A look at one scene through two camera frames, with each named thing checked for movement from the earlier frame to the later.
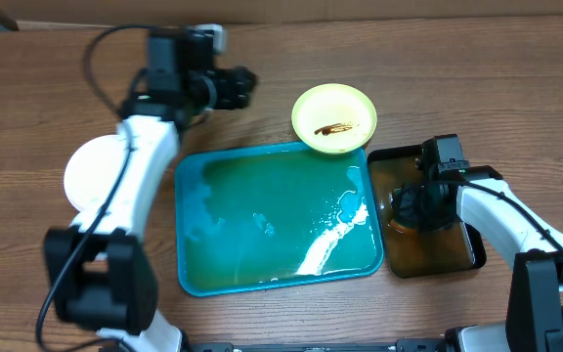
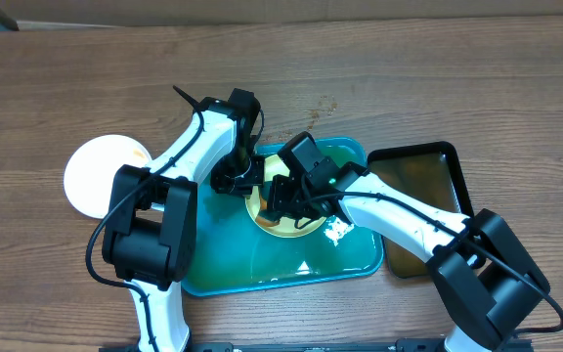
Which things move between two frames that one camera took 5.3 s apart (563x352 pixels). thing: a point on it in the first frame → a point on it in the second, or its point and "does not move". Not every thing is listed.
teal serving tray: (274, 217) does not move
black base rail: (322, 346) does not move
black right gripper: (408, 212) → (281, 204)
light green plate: (334, 118) → (257, 201)
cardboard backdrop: (237, 12) does not move
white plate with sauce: (91, 170) does not move
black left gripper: (235, 94) → (245, 188)
